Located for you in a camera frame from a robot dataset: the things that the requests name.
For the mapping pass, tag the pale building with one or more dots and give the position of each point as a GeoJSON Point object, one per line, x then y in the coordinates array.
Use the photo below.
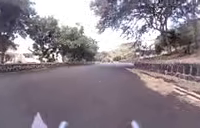
{"type": "Point", "coordinates": [8, 51]}

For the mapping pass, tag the grey asphalt road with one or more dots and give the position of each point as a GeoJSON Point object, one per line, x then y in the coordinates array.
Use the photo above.
{"type": "Point", "coordinates": [88, 93]}

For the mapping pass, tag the white painted road mark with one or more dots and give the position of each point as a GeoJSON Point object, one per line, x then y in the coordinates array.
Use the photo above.
{"type": "Point", "coordinates": [38, 122]}

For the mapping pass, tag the row of trees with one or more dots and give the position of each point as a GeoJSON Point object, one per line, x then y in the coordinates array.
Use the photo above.
{"type": "Point", "coordinates": [51, 40]}

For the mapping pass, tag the dry dirt verge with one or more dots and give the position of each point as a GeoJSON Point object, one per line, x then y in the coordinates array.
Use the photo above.
{"type": "Point", "coordinates": [174, 86]}

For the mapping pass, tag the robot's own part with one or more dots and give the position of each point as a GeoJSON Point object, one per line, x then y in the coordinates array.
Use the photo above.
{"type": "Point", "coordinates": [63, 124]}
{"type": "Point", "coordinates": [135, 124]}

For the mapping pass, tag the dry grassy slope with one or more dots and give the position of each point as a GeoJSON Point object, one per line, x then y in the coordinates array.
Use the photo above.
{"type": "Point", "coordinates": [188, 56]}

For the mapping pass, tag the large overhanging tree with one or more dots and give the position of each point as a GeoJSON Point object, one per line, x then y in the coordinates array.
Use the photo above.
{"type": "Point", "coordinates": [154, 20]}

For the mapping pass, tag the dark stone wall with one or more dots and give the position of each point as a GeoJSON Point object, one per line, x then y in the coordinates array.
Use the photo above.
{"type": "Point", "coordinates": [181, 69]}

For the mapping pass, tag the low stone wall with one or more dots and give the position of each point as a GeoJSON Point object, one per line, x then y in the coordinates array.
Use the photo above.
{"type": "Point", "coordinates": [24, 66]}

